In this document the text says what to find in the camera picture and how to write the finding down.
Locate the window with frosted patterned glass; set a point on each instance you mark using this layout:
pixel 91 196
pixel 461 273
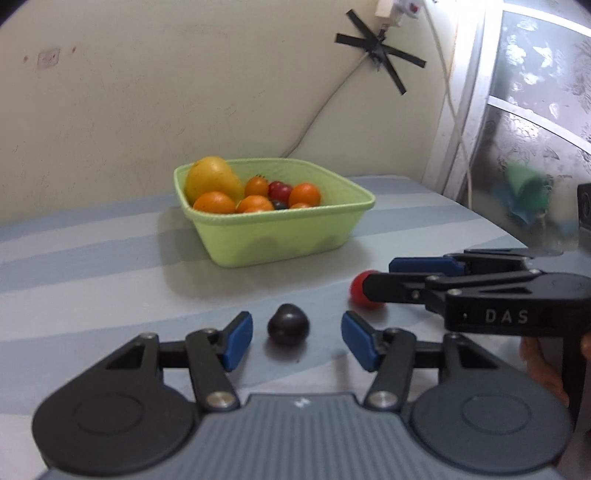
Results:
pixel 521 115

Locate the dark purple cherry tomato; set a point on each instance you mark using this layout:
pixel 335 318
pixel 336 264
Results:
pixel 278 205
pixel 287 325

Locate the red cherry tomato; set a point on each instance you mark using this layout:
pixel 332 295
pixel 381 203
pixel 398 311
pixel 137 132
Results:
pixel 274 188
pixel 358 288
pixel 286 194

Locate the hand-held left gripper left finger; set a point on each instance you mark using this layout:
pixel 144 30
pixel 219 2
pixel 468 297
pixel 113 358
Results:
pixel 238 341

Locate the blue striped bedsheet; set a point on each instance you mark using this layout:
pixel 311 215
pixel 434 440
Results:
pixel 115 277

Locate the person's right hand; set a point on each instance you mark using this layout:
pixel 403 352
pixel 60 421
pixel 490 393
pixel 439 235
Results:
pixel 540 364

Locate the large yellow citrus fruit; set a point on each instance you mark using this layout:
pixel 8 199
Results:
pixel 210 177

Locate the blurry green object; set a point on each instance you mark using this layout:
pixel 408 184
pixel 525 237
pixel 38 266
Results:
pixel 524 189

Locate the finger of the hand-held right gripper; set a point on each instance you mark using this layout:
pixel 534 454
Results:
pixel 392 288
pixel 420 264

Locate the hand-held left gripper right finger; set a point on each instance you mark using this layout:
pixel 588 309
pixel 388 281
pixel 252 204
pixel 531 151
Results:
pixel 358 339

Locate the black tape cross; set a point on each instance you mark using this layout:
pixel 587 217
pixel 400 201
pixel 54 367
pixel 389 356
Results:
pixel 378 48

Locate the white plug with red button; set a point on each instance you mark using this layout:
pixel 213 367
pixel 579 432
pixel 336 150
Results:
pixel 410 7

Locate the light green plastic basin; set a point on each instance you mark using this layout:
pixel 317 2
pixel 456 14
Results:
pixel 277 240

